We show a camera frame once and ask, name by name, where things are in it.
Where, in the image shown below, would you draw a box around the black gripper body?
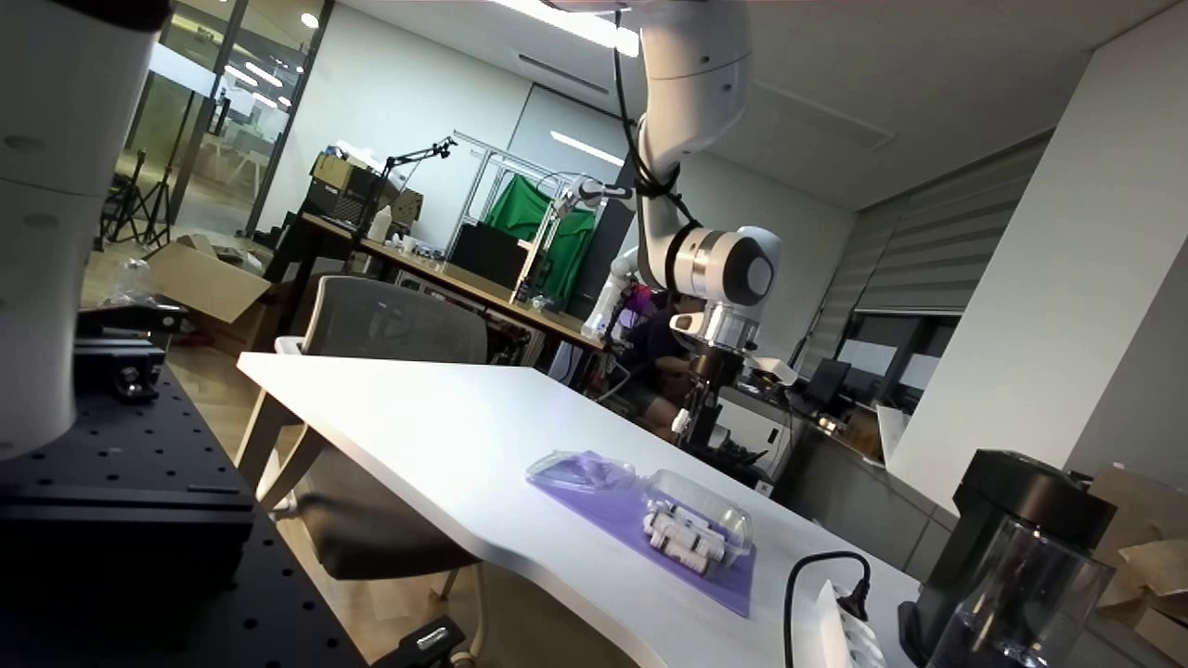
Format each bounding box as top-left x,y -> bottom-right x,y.
687,340 -> 750,399

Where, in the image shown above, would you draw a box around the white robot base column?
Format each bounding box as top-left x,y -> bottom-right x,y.
0,0 -> 174,465

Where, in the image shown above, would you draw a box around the clear plastic box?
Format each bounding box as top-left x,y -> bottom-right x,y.
634,468 -> 757,582

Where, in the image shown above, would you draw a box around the open cardboard box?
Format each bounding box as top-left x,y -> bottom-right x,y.
80,233 -> 274,330

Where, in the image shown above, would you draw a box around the grey equipment case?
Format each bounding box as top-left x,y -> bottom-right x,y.
719,383 -> 802,483

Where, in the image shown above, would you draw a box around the seated person in dark shirt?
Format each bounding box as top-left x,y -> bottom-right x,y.
613,279 -> 697,430

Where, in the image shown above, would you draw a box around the small white bottle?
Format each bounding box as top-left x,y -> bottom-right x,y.
660,540 -> 719,577
645,519 -> 724,561
644,500 -> 697,536

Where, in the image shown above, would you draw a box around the purple mat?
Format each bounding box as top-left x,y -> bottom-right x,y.
525,447 -> 757,623

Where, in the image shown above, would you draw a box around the green cloth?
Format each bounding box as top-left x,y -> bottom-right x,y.
481,169 -> 602,309

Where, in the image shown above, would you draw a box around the long wooden desk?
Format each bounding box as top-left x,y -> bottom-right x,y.
278,211 -> 608,364

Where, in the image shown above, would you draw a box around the grey office chair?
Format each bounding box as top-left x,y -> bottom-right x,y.
271,269 -> 494,587

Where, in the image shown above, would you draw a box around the black blender with clear jar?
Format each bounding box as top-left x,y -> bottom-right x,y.
894,447 -> 1118,668

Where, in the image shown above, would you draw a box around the black labelled clamp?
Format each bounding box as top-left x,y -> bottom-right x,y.
367,617 -> 473,668

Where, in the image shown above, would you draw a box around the brown cardboard boxes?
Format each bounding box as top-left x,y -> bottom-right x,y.
1088,465 -> 1188,668

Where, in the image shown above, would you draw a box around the black perforated breadboard table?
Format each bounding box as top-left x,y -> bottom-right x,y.
0,368 -> 364,668

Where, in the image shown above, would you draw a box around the black power cord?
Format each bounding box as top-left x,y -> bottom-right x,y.
779,550 -> 878,668

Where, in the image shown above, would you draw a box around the white power strip with switch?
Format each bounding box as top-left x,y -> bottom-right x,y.
807,576 -> 893,668

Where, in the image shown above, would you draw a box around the grey table leg frame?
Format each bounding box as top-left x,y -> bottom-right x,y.
231,383 -> 333,505

